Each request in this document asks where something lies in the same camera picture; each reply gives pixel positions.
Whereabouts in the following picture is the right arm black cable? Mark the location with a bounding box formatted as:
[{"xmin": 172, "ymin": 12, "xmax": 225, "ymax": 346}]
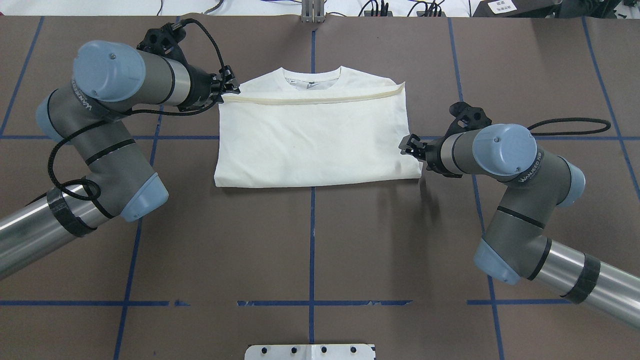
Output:
[{"xmin": 526, "ymin": 117, "xmax": 612, "ymax": 137}]

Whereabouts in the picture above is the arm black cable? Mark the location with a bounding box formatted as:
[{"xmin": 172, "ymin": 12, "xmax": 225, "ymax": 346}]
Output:
[
  {"xmin": 526, "ymin": 117, "xmax": 612, "ymax": 137},
  {"xmin": 47, "ymin": 18, "xmax": 228, "ymax": 221}
]

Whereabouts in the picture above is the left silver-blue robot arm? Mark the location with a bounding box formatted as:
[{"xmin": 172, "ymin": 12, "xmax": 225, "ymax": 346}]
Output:
[{"xmin": 1, "ymin": 40, "xmax": 240, "ymax": 279}]

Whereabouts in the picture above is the white long-sleeve printed shirt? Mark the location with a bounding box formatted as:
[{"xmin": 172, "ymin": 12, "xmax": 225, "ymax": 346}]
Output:
[{"xmin": 214, "ymin": 66, "xmax": 422, "ymax": 188}]

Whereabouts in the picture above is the aluminium frame post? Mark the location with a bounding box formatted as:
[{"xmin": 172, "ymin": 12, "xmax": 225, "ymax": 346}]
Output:
[{"xmin": 301, "ymin": 0, "xmax": 326, "ymax": 23}]

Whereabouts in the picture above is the small electronics board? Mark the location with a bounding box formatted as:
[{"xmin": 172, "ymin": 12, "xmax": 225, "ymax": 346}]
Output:
[
  {"xmin": 358, "ymin": 0, "xmax": 393, "ymax": 18},
  {"xmin": 406, "ymin": 0, "xmax": 446, "ymax": 18}
]

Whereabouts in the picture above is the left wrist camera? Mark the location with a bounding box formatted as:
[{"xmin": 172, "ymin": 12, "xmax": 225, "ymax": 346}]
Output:
[{"xmin": 136, "ymin": 22, "xmax": 186, "ymax": 63}]

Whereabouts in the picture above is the black power adapter box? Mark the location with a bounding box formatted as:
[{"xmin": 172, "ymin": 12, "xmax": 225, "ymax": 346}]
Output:
[{"xmin": 471, "ymin": 0, "xmax": 562, "ymax": 18}]

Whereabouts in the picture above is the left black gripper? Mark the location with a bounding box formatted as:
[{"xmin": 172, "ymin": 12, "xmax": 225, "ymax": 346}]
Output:
[{"xmin": 187, "ymin": 64, "xmax": 242, "ymax": 111}]

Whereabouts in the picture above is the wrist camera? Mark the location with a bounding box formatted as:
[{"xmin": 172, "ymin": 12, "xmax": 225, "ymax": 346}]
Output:
[
  {"xmin": 136, "ymin": 22, "xmax": 186, "ymax": 63},
  {"xmin": 447, "ymin": 101, "xmax": 493, "ymax": 134}
]

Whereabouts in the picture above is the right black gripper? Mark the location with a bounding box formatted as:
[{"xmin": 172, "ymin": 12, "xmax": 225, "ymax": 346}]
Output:
[{"xmin": 398, "ymin": 134, "xmax": 463, "ymax": 179}]

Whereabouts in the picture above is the white camera mast with base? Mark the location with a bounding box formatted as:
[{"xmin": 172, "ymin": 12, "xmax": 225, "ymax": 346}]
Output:
[{"xmin": 244, "ymin": 343, "xmax": 377, "ymax": 360}]

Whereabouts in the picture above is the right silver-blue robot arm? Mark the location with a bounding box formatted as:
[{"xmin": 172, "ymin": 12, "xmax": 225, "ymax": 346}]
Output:
[{"xmin": 398, "ymin": 124, "xmax": 640, "ymax": 330}]

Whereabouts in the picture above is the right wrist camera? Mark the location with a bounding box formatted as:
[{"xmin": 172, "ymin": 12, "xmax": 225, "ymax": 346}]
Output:
[{"xmin": 447, "ymin": 101, "xmax": 493, "ymax": 134}]

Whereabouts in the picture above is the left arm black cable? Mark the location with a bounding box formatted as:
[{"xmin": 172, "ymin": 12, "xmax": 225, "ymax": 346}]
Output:
[{"xmin": 47, "ymin": 18, "xmax": 228, "ymax": 221}]

